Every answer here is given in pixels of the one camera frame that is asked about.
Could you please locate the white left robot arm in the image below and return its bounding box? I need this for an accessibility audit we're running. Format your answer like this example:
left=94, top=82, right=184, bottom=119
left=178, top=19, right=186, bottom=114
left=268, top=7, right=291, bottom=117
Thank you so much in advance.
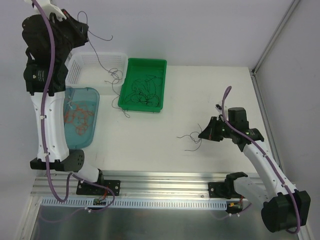
left=22, top=13, right=105, bottom=195

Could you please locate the teal transparent plastic bin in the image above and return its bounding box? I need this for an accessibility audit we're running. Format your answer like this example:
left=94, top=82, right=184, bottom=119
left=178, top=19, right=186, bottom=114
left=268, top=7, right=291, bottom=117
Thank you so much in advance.
left=63, top=87, right=100, bottom=150

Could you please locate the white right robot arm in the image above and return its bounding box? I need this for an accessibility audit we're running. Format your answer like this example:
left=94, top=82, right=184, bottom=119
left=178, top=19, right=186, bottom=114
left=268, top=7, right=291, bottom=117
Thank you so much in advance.
left=198, top=107, right=311, bottom=233

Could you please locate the white perforated plastic basket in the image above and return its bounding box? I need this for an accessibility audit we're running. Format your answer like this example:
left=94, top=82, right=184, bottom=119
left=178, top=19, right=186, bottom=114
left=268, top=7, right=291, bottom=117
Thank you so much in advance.
left=65, top=51, right=128, bottom=89

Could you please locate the green plastic tray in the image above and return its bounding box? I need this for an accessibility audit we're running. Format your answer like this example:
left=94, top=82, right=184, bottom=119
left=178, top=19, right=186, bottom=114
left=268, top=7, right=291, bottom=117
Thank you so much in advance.
left=117, top=58, right=167, bottom=113

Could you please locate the white slotted cable duct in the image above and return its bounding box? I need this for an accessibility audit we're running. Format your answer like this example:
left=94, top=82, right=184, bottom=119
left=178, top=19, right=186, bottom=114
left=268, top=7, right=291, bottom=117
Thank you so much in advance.
left=41, top=197, right=227, bottom=211

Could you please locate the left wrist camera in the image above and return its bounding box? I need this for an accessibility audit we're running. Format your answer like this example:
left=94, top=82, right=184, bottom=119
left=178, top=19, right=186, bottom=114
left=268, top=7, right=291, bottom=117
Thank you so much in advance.
left=24, top=0, right=67, bottom=21

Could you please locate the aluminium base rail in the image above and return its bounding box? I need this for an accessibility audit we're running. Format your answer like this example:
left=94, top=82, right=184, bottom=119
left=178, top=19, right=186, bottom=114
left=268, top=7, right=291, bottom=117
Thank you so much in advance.
left=30, top=170, right=229, bottom=200

